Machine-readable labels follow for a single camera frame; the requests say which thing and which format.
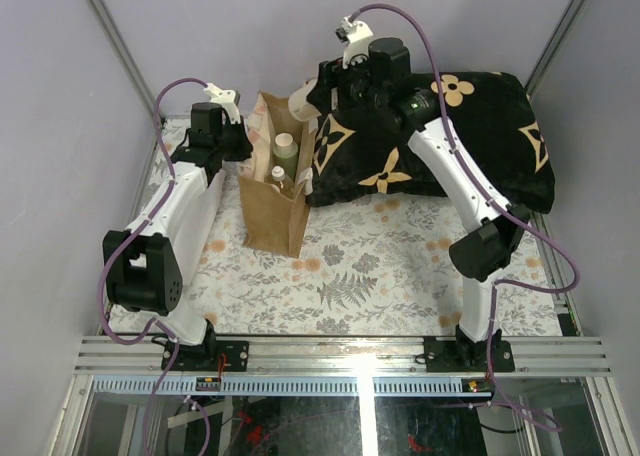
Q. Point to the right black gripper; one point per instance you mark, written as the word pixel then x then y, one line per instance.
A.
pixel 332 75

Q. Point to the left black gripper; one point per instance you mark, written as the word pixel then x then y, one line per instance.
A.
pixel 245 146

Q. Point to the green bottle beige cap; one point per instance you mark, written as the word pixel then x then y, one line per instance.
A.
pixel 285 153

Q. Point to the clear amber pump bottle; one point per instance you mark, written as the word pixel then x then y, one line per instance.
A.
pixel 279 178

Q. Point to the brown canvas bag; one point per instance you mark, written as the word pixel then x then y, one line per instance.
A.
pixel 275 223

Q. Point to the beige bottle wooden cap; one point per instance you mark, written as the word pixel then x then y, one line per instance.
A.
pixel 298 104

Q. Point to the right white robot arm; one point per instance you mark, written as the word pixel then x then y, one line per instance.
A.
pixel 493 226

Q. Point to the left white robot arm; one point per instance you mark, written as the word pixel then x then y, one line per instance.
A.
pixel 151 262

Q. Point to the black floral plush pillow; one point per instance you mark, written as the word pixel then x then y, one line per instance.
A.
pixel 491 114

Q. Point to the floral patterned table mat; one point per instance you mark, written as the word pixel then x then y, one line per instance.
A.
pixel 376 266

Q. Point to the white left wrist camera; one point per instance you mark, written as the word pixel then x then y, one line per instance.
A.
pixel 228 99

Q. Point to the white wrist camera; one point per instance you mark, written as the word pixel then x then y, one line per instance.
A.
pixel 356 36
pixel 228 99

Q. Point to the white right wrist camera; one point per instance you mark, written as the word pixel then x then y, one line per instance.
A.
pixel 356 36

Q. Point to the aluminium frame post left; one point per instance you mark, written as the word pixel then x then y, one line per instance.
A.
pixel 123 53

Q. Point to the aluminium frame post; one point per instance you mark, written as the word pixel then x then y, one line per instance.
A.
pixel 561 32
pixel 123 53

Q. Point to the aluminium frame post right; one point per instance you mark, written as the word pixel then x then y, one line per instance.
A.
pixel 561 32

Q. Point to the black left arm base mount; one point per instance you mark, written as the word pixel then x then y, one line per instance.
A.
pixel 213 354

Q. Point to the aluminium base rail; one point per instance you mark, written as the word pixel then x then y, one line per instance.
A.
pixel 336 356

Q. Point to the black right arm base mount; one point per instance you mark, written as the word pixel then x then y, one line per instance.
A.
pixel 461 354

